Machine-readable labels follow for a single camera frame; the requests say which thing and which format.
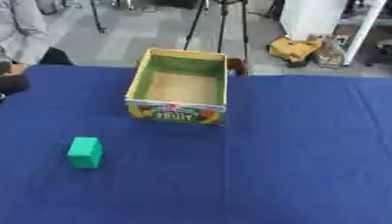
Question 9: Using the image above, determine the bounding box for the open cardboard box green inside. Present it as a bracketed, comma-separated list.
[123, 47, 230, 127]

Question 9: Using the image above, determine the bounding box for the person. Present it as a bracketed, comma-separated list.
[0, 0, 75, 103]

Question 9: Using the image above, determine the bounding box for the black tripod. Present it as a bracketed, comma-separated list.
[182, 0, 251, 64]

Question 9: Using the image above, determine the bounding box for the green rectangular block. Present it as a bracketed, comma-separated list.
[66, 136, 104, 170]

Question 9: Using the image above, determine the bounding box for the brown chair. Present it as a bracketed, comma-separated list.
[225, 57, 251, 77]

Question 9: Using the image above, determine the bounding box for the clear plastic bag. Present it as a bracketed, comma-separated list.
[306, 34, 348, 69]

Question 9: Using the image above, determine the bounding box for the white board panel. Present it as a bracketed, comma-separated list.
[278, 0, 389, 67]

